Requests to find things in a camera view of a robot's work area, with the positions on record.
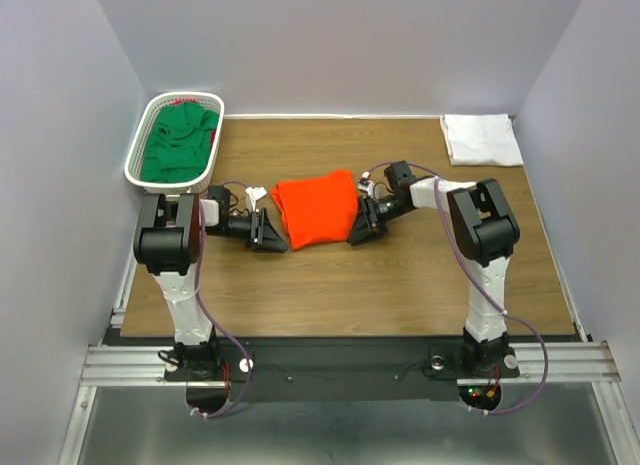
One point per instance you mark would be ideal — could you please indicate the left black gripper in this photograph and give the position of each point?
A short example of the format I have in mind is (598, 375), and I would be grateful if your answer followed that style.
(262, 236)

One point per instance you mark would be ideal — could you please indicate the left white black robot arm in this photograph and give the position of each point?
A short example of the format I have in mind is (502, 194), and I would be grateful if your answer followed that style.
(168, 242)

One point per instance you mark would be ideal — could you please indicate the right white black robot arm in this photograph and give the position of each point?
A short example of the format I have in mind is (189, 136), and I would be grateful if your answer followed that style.
(482, 231)

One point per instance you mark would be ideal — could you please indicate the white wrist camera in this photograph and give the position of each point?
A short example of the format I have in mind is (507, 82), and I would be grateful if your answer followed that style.
(252, 196)
(367, 186)

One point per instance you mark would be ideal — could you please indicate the white plastic laundry basket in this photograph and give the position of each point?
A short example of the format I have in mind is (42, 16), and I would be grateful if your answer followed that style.
(134, 160)

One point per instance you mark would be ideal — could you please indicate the folded white t shirt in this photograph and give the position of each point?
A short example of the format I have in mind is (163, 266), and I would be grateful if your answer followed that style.
(480, 140)

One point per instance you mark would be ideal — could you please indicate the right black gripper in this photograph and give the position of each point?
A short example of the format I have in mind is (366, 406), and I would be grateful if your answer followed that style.
(367, 226)

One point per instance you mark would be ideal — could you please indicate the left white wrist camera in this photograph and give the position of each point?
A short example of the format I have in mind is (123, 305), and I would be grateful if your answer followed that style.
(252, 196)

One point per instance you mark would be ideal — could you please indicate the orange t shirt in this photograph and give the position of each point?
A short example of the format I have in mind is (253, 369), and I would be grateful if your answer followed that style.
(317, 210)

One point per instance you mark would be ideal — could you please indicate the aluminium frame rail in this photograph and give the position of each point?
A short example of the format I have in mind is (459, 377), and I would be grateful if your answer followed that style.
(565, 407)

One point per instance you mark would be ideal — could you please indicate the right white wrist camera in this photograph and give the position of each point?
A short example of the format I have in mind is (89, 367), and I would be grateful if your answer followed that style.
(367, 186)

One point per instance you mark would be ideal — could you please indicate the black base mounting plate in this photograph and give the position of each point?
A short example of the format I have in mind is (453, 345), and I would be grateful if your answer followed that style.
(339, 369)

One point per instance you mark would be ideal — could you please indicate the green t shirt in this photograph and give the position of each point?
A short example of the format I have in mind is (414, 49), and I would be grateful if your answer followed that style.
(179, 144)

